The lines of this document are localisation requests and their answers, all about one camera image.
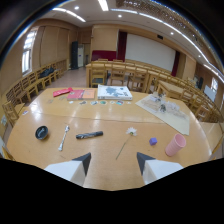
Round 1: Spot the pink plastic cup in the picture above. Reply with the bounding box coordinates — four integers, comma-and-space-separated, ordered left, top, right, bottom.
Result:
164, 133, 187, 158

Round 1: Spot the silver metal spoon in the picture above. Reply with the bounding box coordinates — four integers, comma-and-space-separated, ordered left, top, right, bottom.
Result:
57, 124, 71, 152

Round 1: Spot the black marker pen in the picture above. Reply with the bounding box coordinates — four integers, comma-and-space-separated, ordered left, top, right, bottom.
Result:
75, 130, 104, 140

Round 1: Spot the white daisy flower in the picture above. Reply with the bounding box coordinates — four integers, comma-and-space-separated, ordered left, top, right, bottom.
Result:
115, 126, 138, 161

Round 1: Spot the black round dish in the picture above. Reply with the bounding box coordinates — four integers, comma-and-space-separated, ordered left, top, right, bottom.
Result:
34, 125, 50, 141

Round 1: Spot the beige paper map sheet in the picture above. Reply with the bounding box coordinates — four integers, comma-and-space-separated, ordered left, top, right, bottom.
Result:
134, 92, 191, 136

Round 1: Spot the red booklet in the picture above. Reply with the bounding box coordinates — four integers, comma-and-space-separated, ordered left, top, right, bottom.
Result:
52, 87, 74, 98

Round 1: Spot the wooden chair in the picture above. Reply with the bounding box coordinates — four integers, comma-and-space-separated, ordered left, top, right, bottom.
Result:
109, 62, 127, 87
89, 62, 108, 88
128, 66, 149, 93

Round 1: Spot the black bag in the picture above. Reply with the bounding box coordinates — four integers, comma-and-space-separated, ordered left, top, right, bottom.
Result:
38, 67, 56, 80

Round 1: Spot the long wooden table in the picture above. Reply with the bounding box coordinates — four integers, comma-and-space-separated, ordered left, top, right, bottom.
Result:
85, 61, 194, 94

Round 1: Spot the white projection screen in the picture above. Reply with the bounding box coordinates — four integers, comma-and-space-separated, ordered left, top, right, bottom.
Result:
124, 32, 177, 73

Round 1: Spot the window with bright light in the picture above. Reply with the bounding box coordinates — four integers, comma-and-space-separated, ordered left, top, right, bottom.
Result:
21, 27, 39, 76

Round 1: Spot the dark red curtain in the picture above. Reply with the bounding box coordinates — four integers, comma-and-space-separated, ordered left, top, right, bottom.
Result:
116, 30, 129, 62

